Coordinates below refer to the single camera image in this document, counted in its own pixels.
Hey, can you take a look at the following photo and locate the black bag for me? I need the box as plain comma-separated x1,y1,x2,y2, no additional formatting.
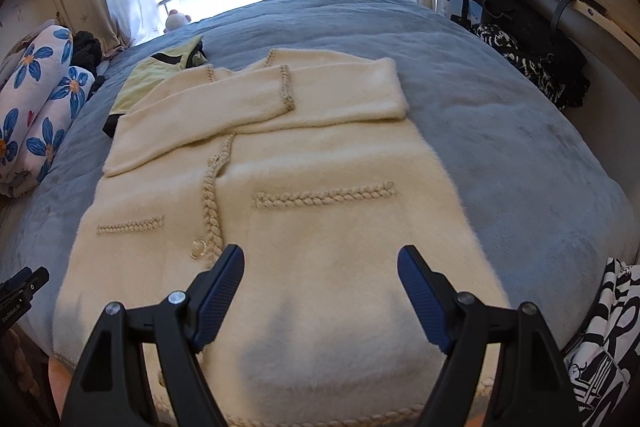
446,0,589,108

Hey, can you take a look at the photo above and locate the white fluffy cardigan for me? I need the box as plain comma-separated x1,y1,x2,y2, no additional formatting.
52,48,513,427

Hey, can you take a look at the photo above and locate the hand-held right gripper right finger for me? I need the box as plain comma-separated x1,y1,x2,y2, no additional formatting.
396,244,583,427

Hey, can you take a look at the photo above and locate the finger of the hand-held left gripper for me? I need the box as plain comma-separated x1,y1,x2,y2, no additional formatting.
0,266,51,308

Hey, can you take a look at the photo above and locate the dark clothes pile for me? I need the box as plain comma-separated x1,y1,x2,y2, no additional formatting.
72,31,107,102

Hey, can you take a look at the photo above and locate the black white patterned cloth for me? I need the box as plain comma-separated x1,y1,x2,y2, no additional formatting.
470,24,567,105

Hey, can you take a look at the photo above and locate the folded blue floral quilt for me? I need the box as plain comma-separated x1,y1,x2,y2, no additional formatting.
0,24,96,198

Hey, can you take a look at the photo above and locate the blue bed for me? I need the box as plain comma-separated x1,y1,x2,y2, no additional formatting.
0,0,640,358

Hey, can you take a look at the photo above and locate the yellow-green garment with black trim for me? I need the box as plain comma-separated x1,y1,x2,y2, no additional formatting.
102,36,208,138

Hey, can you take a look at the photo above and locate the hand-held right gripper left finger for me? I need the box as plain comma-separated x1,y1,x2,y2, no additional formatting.
62,244,246,427

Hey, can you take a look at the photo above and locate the small plush toy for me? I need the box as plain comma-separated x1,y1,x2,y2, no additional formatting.
164,9,193,32

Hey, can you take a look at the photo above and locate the white printed box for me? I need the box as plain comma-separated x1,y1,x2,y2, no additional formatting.
436,0,464,20

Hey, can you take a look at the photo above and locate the black white lettered garment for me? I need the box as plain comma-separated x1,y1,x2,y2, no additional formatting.
562,257,640,427

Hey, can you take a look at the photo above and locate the black desk clamp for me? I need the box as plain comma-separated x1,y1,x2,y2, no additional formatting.
552,0,609,30

